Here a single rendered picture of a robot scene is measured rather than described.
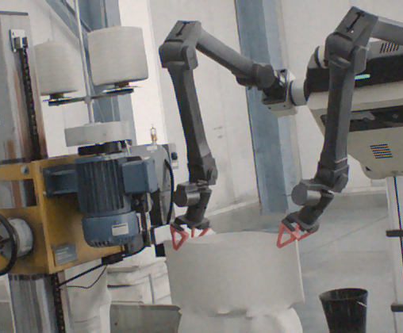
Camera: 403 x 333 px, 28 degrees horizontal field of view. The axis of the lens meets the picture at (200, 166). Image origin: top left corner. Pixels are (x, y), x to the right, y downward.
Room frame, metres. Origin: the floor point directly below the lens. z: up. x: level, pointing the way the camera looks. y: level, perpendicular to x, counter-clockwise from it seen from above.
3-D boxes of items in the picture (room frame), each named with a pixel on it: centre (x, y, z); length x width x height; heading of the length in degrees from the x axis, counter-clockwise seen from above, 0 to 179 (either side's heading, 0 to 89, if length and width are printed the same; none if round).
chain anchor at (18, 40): (2.28, 0.45, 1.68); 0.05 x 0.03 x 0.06; 146
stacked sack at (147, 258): (5.49, 0.46, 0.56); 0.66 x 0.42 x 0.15; 146
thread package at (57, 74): (2.51, 0.41, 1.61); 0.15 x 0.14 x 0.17; 56
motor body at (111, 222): (2.24, 0.27, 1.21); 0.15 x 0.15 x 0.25
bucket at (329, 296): (4.83, -0.76, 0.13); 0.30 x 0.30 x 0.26
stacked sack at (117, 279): (5.57, 0.66, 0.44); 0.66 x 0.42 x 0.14; 50
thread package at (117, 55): (2.37, 0.20, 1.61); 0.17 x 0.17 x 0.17
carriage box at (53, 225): (2.40, 0.45, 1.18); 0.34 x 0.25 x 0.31; 146
